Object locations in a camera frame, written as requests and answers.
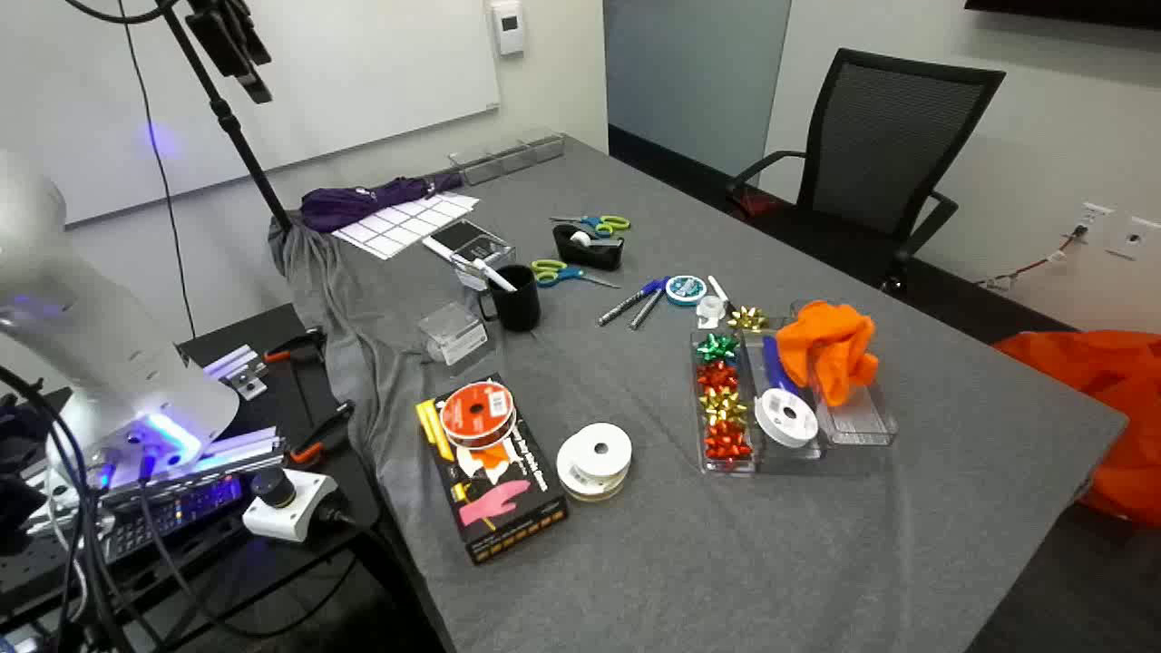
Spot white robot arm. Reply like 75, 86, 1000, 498
0, 151, 238, 464

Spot green blue scissors far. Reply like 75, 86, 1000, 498
550, 214, 631, 237

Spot green blue scissors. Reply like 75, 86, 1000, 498
550, 214, 631, 237
528, 256, 613, 285

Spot black mug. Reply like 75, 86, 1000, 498
479, 266, 540, 332

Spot green blue scissors near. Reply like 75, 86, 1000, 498
528, 256, 613, 285

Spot black tape dispenser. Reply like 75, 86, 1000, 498
550, 224, 624, 273

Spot blue white ribbon spool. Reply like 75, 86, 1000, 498
665, 277, 709, 305

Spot cream ribbon spool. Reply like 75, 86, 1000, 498
554, 422, 636, 499

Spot orange ribbon spool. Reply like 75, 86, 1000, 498
440, 380, 514, 446

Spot black ink pad box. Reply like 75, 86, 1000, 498
424, 220, 510, 270

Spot clear tray of gift bows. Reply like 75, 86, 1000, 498
694, 330, 757, 473

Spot black craft package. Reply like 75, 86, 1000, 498
415, 392, 568, 565

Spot clear organizer tray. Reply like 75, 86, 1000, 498
453, 134, 565, 190

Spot white label sheets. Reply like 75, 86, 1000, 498
336, 192, 475, 261

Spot white ribbon spool in tray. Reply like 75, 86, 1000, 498
753, 389, 819, 450

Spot orange cloth on table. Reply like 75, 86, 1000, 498
775, 302, 878, 406

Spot purple gloves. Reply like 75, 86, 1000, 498
302, 170, 461, 232

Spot clear empty box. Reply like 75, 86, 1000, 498
817, 389, 896, 446

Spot white controller box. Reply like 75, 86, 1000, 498
242, 468, 336, 545

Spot black mesh office chair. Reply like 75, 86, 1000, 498
724, 48, 1000, 294

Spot whiteboard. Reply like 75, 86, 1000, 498
0, 0, 499, 224

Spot orange fabric on floor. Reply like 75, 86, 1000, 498
998, 330, 1161, 527

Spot blue handled scissors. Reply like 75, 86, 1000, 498
600, 277, 667, 330

